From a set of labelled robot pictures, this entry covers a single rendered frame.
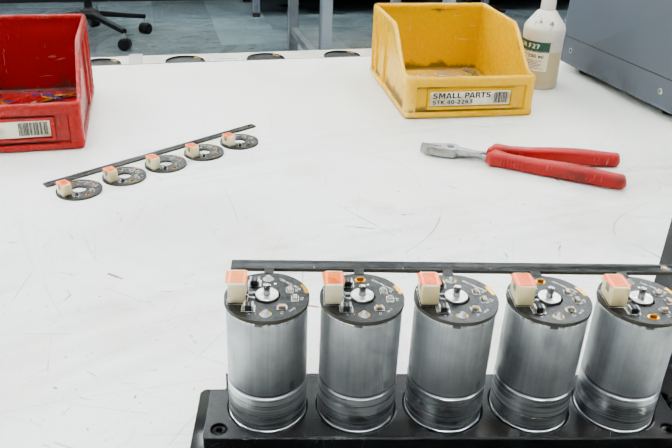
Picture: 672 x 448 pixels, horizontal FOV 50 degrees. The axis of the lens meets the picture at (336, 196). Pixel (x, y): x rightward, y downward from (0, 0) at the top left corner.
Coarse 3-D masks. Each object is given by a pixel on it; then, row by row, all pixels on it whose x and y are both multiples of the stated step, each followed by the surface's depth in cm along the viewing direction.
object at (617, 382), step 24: (600, 312) 22; (600, 336) 22; (624, 336) 21; (648, 336) 21; (600, 360) 22; (624, 360) 21; (648, 360) 21; (576, 384) 24; (600, 384) 22; (624, 384) 22; (648, 384) 22; (576, 408) 23; (600, 408) 22; (624, 408) 22; (648, 408) 22; (624, 432) 22
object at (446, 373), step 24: (432, 336) 21; (456, 336) 21; (480, 336) 21; (408, 360) 23; (432, 360) 21; (456, 360) 21; (480, 360) 21; (408, 384) 23; (432, 384) 22; (456, 384) 21; (480, 384) 22; (408, 408) 23; (432, 408) 22; (456, 408) 22; (480, 408) 23; (456, 432) 22
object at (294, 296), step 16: (256, 288) 22; (288, 288) 21; (304, 288) 22; (224, 304) 21; (240, 304) 21; (256, 304) 21; (272, 304) 21; (288, 304) 21; (304, 304) 21; (256, 320) 20; (272, 320) 20; (288, 320) 20
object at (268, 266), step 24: (240, 264) 23; (264, 264) 23; (288, 264) 23; (312, 264) 23; (336, 264) 23; (360, 264) 23; (384, 264) 23; (408, 264) 23; (432, 264) 23; (456, 264) 23; (480, 264) 23; (504, 264) 23; (528, 264) 23; (552, 264) 23; (576, 264) 23; (600, 264) 23; (624, 264) 23; (648, 264) 24
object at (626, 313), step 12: (624, 276) 23; (600, 288) 22; (636, 288) 22; (648, 288) 22; (660, 288) 22; (600, 300) 22; (660, 300) 22; (612, 312) 21; (624, 312) 21; (636, 312) 21; (648, 312) 21; (660, 312) 21; (636, 324) 21; (648, 324) 21; (660, 324) 21
